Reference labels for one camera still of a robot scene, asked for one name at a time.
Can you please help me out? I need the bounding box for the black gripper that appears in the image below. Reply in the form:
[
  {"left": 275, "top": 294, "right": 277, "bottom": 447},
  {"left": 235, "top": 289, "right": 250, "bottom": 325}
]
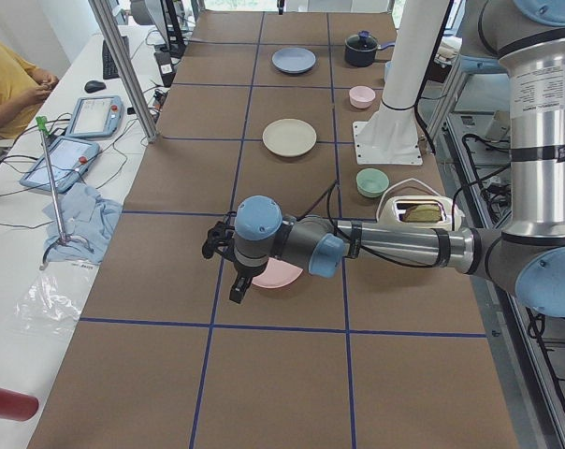
[{"left": 202, "top": 222, "right": 264, "bottom": 304}]

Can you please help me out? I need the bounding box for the pink plate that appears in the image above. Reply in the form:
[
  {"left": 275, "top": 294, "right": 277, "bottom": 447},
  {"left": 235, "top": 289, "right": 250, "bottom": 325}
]
[{"left": 252, "top": 257, "right": 303, "bottom": 289}]

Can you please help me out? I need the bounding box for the cream plate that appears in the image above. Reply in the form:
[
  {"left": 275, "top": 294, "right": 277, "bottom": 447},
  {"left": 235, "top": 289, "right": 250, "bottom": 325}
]
[{"left": 262, "top": 119, "right": 317, "bottom": 157}]

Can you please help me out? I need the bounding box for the cream toaster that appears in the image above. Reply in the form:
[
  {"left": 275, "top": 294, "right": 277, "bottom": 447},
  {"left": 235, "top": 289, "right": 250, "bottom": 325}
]
[{"left": 377, "top": 196, "right": 465, "bottom": 231}]

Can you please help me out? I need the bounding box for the green bowl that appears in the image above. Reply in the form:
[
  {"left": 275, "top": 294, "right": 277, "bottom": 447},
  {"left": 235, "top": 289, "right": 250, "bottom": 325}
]
[{"left": 355, "top": 167, "right": 390, "bottom": 198}]

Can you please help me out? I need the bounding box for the light blue cloth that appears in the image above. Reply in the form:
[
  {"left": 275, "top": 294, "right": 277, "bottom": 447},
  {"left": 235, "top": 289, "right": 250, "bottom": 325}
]
[{"left": 44, "top": 182, "right": 123, "bottom": 265}]

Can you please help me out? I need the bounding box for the clear plastic bag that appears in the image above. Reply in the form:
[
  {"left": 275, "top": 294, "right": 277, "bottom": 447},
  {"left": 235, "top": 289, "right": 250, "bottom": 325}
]
[{"left": 7, "top": 262, "right": 98, "bottom": 340}]

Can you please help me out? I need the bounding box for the toast slice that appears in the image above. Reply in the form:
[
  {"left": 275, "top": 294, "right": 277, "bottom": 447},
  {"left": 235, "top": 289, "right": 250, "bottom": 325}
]
[{"left": 401, "top": 204, "right": 443, "bottom": 223}]

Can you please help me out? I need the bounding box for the teach pendant near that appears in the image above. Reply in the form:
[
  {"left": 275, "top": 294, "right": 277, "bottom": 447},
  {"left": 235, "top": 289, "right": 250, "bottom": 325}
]
[{"left": 20, "top": 137, "right": 100, "bottom": 194}]

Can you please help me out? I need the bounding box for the teach pendant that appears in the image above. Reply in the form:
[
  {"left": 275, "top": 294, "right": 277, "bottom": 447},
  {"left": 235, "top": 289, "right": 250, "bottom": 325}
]
[
  {"left": 20, "top": 137, "right": 100, "bottom": 194},
  {"left": 65, "top": 95, "right": 123, "bottom": 138}
]

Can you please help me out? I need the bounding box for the teach pendant far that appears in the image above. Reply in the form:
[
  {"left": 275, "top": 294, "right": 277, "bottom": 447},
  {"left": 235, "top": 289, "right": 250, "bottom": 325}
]
[{"left": 65, "top": 95, "right": 123, "bottom": 138}]

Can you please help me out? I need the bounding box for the pink bowl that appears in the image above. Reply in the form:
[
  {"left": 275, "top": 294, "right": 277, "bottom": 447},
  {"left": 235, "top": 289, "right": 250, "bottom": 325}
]
[{"left": 349, "top": 85, "right": 376, "bottom": 109}]

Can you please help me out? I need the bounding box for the blue plate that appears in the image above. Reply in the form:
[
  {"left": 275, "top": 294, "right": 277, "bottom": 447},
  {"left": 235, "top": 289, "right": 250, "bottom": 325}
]
[{"left": 271, "top": 47, "right": 317, "bottom": 75}]

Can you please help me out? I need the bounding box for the black computer mouse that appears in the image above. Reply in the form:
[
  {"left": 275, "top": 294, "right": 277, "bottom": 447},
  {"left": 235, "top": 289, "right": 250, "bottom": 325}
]
[{"left": 84, "top": 80, "right": 107, "bottom": 94}]

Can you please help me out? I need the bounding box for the black keyboard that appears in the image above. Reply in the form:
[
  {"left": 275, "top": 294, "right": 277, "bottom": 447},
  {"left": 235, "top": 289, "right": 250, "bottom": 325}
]
[{"left": 101, "top": 40, "right": 119, "bottom": 80}]

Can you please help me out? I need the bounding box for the reacher grabber stick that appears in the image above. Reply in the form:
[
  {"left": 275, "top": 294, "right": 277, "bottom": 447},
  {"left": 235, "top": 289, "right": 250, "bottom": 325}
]
[{"left": 36, "top": 116, "right": 91, "bottom": 270}]

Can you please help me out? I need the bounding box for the dark blue saucepan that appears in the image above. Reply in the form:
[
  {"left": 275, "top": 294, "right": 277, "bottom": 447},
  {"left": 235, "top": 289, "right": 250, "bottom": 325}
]
[{"left": 344, "top": 36, "right": 396, "bottom": 67}]

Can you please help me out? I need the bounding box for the light blue cup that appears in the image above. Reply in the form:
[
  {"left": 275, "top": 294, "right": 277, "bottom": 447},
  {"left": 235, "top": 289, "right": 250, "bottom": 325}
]
[{"left": 384, "top": 61, "right": 392, "bottom": 83}]

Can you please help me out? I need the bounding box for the red bottle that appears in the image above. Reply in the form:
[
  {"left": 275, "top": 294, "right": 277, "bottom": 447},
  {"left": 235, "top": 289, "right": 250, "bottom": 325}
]
[{"left": 0, "top": 388, "right": 39, "bottom": 422}]

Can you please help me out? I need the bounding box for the glass pot lid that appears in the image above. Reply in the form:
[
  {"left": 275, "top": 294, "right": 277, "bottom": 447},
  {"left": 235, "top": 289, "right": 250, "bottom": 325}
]
[{"left": 345, "top": 30, "right": 378, "bottom": 51}]

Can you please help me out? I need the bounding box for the person in yellow shirt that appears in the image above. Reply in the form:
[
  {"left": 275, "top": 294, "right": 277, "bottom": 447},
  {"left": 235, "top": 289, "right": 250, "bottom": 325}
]
[{"left": 0, "top": 42, "right": 59, "bottom": 139}]

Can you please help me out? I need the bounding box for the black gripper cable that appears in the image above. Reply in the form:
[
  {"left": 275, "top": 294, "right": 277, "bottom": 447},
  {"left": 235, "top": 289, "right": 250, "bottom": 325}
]
[{"left": 222, "top": 179, "right": 445, "bottom": 268}]

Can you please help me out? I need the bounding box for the white toaster cable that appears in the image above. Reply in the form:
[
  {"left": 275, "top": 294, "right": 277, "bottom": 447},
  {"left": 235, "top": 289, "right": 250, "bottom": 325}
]
[{"left": 378, "top": 178, "right": 441, "bottom": 214}]

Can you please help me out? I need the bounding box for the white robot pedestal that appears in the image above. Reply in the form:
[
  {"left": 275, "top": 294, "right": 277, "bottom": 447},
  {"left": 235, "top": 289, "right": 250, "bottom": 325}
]
[{"left": 354, "top": 0, "right": 452, "bottom": 166}]

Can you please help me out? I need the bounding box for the aluminium frame post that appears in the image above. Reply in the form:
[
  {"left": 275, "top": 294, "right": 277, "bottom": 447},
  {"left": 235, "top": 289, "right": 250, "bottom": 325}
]
[{"left": 88, "top": 0, "right": 157, "bottom": 143}]

